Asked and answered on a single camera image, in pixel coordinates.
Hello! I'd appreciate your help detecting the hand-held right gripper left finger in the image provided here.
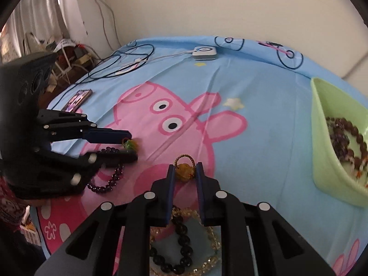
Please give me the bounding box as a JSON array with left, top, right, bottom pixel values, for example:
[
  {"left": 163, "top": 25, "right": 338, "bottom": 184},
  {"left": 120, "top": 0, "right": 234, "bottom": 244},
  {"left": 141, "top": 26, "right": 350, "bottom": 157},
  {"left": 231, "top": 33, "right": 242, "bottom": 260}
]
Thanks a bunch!
[{"left": 34, "top": 164, "right": 176, "bottom": 276}]

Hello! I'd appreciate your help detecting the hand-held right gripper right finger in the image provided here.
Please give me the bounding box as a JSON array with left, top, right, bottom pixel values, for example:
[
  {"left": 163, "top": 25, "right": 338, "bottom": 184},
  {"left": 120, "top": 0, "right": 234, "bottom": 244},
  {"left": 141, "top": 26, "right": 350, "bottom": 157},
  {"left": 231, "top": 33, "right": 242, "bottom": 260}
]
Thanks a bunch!
[{"left": 195, "top": 162, "right": 337, "bottom": 276}]

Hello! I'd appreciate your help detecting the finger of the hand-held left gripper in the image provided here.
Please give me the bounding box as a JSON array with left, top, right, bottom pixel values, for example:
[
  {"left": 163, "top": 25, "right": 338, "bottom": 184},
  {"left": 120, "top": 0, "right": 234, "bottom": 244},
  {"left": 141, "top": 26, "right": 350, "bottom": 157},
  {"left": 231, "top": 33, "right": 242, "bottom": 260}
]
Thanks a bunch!
[
  {"left": 6, "top": 150, "right": 138, "bottom": 199},
  {"left": 37, "top": 109, "right": 133, "bottom": 145}
]

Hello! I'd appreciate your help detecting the green bead charm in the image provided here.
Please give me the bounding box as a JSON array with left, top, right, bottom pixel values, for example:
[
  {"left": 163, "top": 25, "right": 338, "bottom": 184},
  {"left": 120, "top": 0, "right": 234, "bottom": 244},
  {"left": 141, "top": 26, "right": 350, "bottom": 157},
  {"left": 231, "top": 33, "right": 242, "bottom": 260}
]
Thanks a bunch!
[{"left": 121, "top": 138, "right": 140, "bottom": 151}]

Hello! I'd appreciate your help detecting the amber pendant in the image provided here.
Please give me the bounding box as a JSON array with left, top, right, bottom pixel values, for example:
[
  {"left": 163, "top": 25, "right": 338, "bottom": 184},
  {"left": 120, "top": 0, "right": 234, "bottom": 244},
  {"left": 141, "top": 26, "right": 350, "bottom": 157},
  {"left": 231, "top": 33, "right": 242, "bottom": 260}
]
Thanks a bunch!
[{"left": 174, "top": 155, "right": 197, "bottom": 182}]

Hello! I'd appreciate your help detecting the purple bead bracelet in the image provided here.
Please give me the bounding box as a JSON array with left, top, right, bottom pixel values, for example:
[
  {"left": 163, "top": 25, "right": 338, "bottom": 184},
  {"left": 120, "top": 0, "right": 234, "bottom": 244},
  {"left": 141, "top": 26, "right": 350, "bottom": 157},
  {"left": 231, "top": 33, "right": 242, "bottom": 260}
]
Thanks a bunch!
[{"left": 87, "top": 147, "right": 125, "bottom": 195}]

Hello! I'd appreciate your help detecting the black bead bracelet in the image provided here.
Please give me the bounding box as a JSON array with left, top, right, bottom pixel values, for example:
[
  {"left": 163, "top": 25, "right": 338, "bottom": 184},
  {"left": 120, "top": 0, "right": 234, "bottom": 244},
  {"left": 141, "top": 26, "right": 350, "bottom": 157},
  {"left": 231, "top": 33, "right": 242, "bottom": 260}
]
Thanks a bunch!
[{"left": 149, "top": 205, "right": 194, "bottom": 275}]

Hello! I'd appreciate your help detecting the yellow crystal bead bracelet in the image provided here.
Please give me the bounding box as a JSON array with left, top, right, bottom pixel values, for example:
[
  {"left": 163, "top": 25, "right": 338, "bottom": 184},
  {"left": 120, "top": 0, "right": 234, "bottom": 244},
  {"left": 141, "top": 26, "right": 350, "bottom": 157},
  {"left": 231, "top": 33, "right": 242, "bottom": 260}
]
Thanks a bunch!
[{"left": 149, "top": 207, "right": 222, "bottom": 276}]

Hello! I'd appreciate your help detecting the green plastic basin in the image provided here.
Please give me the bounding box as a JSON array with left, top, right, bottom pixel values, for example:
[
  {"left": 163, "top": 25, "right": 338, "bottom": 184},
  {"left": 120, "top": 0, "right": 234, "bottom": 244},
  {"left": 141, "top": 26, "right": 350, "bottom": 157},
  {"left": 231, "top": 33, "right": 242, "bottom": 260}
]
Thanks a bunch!
[{"left": 310, "top": 77, "right": 368, "bottom": 207}]

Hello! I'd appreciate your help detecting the pile of bead bracelets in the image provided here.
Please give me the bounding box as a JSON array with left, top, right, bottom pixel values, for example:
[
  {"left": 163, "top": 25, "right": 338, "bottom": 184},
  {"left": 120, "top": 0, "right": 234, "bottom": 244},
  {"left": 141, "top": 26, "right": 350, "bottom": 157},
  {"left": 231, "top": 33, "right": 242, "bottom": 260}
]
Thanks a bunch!
[{"left": 326, "top": 116, "right": 368, "bottom": 189}]

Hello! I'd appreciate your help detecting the smartphone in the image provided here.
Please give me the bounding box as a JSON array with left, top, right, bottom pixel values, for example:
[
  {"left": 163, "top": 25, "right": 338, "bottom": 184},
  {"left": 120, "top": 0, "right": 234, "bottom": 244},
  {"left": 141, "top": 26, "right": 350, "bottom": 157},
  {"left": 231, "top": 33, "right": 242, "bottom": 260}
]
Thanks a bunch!
[{"left": 62, "top": 89, "right": 93, "bottom": 112}]

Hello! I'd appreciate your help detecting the person's red patterned garment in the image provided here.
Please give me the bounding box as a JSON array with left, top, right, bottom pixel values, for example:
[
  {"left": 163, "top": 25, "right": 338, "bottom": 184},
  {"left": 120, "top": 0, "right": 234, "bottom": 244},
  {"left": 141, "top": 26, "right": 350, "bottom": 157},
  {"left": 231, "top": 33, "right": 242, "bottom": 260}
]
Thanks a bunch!
[{"left": 0, "top": 177, "right": 31, "bottom": 232}]

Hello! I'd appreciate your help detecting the white plastic rack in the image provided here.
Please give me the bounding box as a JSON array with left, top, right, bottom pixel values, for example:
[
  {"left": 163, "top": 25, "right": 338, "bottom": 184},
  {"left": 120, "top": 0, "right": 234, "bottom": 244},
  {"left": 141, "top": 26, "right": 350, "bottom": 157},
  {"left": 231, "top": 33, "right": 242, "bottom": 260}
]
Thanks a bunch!
[{"left": 52, "top": 38, "right": 101, "bottom": 79}]

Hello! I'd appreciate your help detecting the white curtain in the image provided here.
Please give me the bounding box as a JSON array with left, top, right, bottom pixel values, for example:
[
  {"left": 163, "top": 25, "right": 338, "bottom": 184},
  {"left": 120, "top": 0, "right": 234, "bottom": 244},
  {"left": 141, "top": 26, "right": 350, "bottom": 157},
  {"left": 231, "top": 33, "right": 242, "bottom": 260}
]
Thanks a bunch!
[{"left": 6, "top": 0, "right": 75, "bottom": 58}]

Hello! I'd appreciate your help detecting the small white charger box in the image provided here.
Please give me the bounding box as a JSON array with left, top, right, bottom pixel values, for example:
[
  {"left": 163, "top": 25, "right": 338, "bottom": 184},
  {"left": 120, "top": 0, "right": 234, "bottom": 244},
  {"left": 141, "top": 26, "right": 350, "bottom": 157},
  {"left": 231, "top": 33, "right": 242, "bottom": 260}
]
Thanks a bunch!
[{"left": 192, "top": 46, "right": 217, "bottom": 61}]

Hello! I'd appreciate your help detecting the black cable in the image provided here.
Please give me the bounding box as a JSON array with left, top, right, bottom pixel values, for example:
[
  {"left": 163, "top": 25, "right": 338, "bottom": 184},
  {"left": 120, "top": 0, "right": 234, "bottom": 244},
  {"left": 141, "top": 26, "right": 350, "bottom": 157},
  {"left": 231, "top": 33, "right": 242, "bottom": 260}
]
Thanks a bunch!
[{"left": 50, "top": 44, "right": 155, "bottom": 111}]

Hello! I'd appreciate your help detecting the dark thin wall cable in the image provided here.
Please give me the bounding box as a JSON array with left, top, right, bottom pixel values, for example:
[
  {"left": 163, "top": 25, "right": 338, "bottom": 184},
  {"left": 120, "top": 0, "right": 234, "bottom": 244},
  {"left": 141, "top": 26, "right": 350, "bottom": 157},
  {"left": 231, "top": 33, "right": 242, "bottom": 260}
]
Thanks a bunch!
[{"left": 85, "top": 0, "right": 123, "bottom": 49}]

